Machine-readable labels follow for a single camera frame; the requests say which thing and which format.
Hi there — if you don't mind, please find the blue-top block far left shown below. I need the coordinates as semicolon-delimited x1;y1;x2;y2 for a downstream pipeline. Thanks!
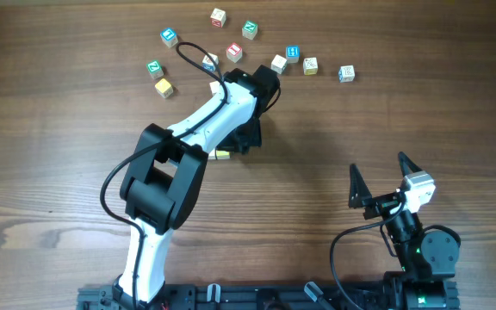
160;28;178;48

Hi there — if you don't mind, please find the yellow-sided block with 0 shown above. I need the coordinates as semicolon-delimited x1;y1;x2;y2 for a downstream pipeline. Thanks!
302;57;319;76

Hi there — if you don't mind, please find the blue D block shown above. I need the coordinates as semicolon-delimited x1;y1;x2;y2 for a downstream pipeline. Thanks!
202;53;219;72

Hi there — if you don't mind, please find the white apple block green N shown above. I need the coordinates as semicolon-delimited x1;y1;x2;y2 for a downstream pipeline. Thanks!
270;54;288;74

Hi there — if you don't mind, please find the blue-sided block far right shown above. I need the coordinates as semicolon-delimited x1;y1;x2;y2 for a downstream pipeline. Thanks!
338;65;356;83

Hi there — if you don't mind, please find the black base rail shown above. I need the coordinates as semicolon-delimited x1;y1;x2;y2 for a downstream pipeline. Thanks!
75;282;462;310

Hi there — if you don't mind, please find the white bird block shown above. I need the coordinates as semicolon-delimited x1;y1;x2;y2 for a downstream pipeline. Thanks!
209;81;220;96

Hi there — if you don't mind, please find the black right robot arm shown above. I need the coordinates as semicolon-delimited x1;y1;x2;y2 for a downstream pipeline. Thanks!
349;152;462;309

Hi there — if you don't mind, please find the green Z block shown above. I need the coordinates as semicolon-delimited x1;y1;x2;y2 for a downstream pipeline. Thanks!
146;59;164;80

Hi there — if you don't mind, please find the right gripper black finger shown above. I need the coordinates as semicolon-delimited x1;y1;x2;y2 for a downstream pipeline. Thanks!
398;152;422;177
350;164;372;202

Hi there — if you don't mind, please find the red I top block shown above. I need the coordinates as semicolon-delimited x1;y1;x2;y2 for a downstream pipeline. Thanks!
226;43;243;63

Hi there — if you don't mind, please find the plain cream block with 9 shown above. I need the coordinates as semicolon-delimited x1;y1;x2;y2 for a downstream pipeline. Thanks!
208;150;217;160

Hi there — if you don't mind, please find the yellow-top block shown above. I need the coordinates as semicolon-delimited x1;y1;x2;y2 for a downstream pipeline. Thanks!
154;78;173;98

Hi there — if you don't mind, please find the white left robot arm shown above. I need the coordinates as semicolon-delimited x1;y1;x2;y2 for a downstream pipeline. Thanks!
113;65;280;309

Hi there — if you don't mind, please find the blue-top ladder block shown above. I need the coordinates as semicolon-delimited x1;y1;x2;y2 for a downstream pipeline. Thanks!
286;46;300;64

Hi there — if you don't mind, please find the red M block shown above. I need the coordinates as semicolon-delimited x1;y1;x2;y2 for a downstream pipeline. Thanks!
210;8;226;28

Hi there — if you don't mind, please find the green N block far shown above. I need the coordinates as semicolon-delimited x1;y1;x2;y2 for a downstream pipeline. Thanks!
242;21;258;40

